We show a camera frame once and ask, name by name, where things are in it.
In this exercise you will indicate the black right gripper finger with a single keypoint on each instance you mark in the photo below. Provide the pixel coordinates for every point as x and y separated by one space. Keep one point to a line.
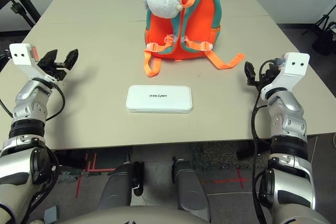
275 63
250 74

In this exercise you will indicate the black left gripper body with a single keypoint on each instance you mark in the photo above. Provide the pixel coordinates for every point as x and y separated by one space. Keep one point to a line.
56 70

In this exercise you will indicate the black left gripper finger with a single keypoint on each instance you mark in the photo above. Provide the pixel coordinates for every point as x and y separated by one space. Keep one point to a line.
48 58
71 58

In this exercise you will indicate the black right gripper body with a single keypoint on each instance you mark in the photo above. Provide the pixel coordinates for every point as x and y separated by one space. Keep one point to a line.
265 78

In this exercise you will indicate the orange and teal backpack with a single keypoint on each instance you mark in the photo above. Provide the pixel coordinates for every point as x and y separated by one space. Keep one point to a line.
162 40

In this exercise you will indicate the white pencil case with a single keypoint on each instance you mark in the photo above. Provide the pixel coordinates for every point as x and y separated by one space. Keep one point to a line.
158 99

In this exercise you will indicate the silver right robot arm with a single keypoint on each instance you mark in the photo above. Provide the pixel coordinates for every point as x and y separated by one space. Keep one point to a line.
288 119

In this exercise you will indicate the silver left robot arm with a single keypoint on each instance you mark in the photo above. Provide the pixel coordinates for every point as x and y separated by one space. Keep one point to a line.
26 98

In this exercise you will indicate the black tripod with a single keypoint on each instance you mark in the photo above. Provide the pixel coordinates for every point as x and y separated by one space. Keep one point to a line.
324 35

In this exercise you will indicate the black-framed side table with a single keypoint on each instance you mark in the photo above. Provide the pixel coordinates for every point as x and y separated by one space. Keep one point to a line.
25 2

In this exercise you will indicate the black clamp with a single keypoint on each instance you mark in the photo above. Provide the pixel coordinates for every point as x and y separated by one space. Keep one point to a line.
16 6

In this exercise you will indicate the grey plush whale toy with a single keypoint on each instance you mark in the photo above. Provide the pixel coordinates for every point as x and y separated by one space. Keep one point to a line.
162 2

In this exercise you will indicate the red floor tape lines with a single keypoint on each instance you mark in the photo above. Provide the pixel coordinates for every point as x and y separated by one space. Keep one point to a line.
78 184

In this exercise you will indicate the grey right robot leg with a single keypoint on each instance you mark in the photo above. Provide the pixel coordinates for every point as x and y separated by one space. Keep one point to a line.
190 187

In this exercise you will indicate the grey robot leg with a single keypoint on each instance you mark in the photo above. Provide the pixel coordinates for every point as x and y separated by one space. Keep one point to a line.
116 187
190 187

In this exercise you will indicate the grey left robot leg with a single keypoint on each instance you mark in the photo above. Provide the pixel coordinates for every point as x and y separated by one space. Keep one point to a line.
116 187

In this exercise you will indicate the blue-grey floor pedal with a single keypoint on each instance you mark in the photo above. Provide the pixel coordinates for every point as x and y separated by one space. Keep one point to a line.
51 214

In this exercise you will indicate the grey robot torso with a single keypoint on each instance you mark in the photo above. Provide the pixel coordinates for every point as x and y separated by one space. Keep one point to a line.
126 216

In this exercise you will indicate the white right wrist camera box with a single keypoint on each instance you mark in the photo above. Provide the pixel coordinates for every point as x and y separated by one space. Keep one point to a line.
296 64

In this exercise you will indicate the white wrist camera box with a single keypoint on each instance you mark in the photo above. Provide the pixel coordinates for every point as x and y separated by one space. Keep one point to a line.
22 54
296 64

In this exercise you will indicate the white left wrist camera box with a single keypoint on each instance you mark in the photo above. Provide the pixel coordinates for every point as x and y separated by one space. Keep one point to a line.
22 54

